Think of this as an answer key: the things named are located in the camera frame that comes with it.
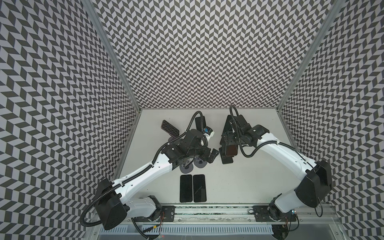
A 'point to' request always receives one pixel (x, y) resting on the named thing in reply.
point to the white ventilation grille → (187, 230)
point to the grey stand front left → (187, 169)
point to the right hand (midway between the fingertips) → (232, 141)
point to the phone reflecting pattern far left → (169, 129)
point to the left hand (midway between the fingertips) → (211, 149)
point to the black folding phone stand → (225, 159)
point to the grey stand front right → (199, 163)
